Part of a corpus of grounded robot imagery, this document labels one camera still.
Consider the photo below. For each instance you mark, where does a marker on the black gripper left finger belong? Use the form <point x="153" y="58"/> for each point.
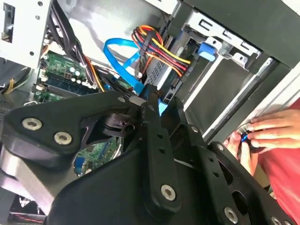
<point x="58" y="117"/>

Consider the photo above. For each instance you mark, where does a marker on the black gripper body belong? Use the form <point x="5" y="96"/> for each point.
<point x="117" y="192"/>

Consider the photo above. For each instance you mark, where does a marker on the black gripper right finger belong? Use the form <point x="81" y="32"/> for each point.
<point x="212" y="167"/>

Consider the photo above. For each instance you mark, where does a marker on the round black blue-ringed tool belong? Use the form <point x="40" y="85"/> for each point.
<point x="245" y="138"/>

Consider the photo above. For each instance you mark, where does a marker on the hard disk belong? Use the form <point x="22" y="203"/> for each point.
<point x="161" y="72"/>

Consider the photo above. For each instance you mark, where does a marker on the person's left hand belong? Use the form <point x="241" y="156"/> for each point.
<point x="246" y="157"/>

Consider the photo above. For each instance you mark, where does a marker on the person's right hand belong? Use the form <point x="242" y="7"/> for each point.
<point x="274" y="129"/>

